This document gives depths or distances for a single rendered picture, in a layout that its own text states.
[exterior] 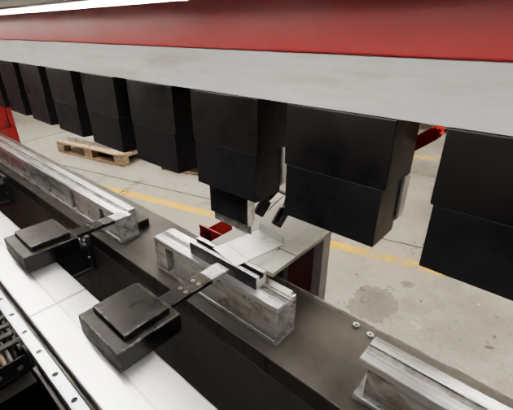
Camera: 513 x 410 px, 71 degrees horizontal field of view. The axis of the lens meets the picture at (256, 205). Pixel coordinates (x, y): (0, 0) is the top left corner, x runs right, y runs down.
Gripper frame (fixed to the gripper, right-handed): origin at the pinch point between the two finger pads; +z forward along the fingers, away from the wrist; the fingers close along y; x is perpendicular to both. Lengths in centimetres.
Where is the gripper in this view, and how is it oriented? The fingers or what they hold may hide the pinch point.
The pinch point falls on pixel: (270, 213)
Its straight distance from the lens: 79.8
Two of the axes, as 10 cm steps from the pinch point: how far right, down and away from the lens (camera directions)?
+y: 6.3, 3.5, -7.0
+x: 6.0, 3.6, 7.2
